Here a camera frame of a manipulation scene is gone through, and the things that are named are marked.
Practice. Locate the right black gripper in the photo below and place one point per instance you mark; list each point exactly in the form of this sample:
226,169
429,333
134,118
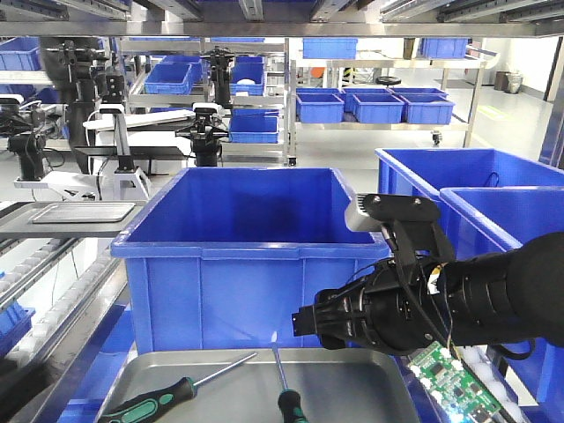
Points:
374,311

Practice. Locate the green black screwdriver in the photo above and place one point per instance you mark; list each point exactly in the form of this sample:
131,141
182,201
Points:
289,401
153,405

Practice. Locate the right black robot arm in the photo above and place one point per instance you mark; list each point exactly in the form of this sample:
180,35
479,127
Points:
492,299

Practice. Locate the large steel tray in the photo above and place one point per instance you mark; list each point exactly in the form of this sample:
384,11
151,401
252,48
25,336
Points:
350,385

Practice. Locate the steel tray on shelf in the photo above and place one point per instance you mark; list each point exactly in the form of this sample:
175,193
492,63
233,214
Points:
99,212

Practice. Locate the blue bin front centre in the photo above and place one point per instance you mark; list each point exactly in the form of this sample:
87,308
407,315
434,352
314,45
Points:
222,257

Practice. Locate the blue bin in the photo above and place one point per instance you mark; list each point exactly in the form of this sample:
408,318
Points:
425,172
484,220
222,257

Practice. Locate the green circuit board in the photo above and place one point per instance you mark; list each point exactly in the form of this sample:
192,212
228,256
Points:
450,384

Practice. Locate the blue bin right rear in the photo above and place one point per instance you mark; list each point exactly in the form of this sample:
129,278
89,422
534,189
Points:
425,172

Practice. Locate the blue bin right front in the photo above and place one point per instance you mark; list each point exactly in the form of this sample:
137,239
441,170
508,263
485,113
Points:
484,220

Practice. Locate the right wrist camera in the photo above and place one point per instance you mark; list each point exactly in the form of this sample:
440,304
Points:
368,212

